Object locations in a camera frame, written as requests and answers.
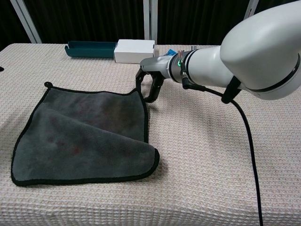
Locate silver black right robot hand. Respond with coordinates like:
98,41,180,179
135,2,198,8
135,56,174,104

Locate green and grey towel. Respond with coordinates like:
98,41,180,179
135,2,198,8
11,81,160,187

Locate white cardboard box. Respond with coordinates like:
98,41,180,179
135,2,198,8
114,39,156,64

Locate teal plastic tray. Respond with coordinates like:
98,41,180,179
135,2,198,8
64,41,118,59

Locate black curtain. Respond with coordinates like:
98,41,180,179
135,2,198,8
0,0,290,51

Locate beige waffle tablecloth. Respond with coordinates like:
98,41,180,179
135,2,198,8
0,43,301,226

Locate aluminium frame post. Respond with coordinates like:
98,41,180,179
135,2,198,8
143,0,158,45
244,0,259,19
9,0,42,44

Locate black cable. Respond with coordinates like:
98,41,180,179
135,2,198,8
182,70,264,226

